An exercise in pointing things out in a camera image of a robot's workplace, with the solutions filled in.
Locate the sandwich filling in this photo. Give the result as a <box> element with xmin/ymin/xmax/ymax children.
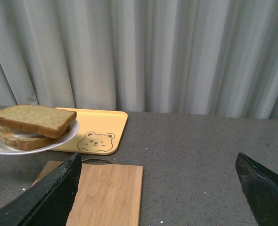
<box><xmin>4</xmin><ymin>129</ymin><xmax>43</xmax><ymax>138</ymax></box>

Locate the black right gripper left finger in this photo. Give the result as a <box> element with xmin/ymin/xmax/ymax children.
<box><xmin>0</xmin><ymin>153</ymin><xmax>82</xmax><ymax>226</ymax></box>

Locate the yellow bear serving tray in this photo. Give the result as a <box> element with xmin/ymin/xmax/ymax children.
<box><xmin>53</xmin><ymin>108</ymin><xmax>128</xmax><ymax>155</ymax></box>

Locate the grey pleated curtain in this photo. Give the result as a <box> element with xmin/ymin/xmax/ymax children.
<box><xmin>0</xmin><ymin>0</ymin><xmax>278</xmax><ymax>119</ymax></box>

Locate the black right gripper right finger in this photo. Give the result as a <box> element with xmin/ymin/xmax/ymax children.
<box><xmin>235</xmin><ymin>153</ymin><xmax>278</xmax><ymax>226</ymax></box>

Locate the white round plate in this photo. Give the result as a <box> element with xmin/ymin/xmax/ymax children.
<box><xmin>0</xmin><ymin>120</ymin><xmax>79</xmax><ymax>155</ymax></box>

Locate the wooden cutting board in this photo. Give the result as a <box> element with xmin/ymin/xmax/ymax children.
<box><xmin>32</xmin><ymin>159</ymin><xmax>144</xmax><ymax>226</ymax></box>

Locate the bread slice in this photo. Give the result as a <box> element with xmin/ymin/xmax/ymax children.
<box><xmin>0</xmin><ymin>105</ymin><xmax>77</xmax><ymax>138</ymax></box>
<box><xmin>0</xmin><ymin>126</ymin><xmax>56</xmax><ymax>151</ymax></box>

